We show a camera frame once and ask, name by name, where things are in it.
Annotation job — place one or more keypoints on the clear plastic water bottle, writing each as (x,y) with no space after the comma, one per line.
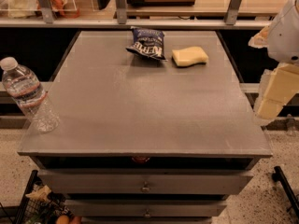
(22,84)

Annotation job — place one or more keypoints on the clear acrylic box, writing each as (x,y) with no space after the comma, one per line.
(17,9)

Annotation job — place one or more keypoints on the grey lower drawer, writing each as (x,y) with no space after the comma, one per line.
(145,208)

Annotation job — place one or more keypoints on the grey upper drawer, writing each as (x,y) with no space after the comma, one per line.
(91,181)

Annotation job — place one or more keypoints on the black wire basket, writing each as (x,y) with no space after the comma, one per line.
(40,205)

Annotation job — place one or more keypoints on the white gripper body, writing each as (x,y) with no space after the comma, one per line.
(286,38)

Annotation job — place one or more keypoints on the metal shelf rail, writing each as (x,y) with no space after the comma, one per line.
(152,24)

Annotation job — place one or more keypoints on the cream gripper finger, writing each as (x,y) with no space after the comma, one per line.
(259,40)
(276,89)

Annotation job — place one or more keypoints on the grey drawer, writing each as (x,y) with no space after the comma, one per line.
(91,181)
(145,208)

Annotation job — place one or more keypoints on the yellow sponge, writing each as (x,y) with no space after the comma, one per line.
(189,56)

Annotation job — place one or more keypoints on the black metal stand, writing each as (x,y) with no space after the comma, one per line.
(278,176)

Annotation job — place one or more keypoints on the blue Kettle chip bag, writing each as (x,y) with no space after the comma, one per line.
(148,43)

